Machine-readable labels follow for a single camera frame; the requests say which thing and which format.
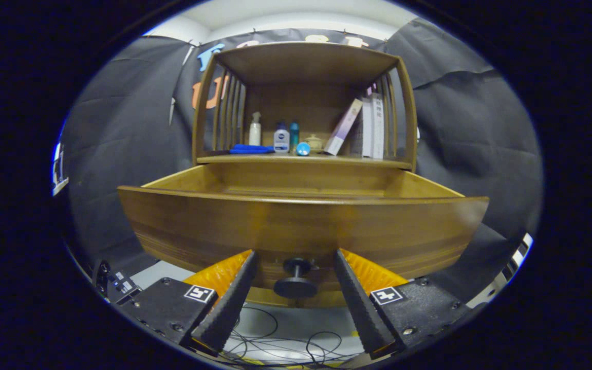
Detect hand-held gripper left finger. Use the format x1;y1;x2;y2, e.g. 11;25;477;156
116;250;260;356

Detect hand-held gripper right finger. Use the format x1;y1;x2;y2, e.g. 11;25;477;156
333;248;474;360

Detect wooden drawer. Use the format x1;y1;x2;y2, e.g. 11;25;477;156
117;162;489;300

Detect wooden countertop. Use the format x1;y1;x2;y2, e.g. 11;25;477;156
197;151;412;169

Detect wooden cabinet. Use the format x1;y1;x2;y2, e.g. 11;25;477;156
192;41;419;309

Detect black electronic device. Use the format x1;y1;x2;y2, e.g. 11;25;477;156
93;260;142;305

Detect blue folded cloth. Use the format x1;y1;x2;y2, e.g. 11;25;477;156
230;144;275;155

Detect grey patterned book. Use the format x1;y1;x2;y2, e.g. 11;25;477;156
350;116;364;156

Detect white lotion bottle blue cap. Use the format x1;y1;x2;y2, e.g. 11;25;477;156
273;122;290;154

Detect white pump bottle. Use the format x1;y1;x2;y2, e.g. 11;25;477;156
248;112;262;146

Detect plain white book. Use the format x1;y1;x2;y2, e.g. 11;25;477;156
362;98;374;158

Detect white book black lettering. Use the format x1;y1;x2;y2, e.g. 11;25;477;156
371;92;385;160

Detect purple and white book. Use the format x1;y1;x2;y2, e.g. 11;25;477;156
323;99;363;156

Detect black backdrop cloth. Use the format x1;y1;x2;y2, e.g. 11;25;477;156
60;18;543;288

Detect black floor cables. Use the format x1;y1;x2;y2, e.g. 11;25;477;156
224;303;358;366

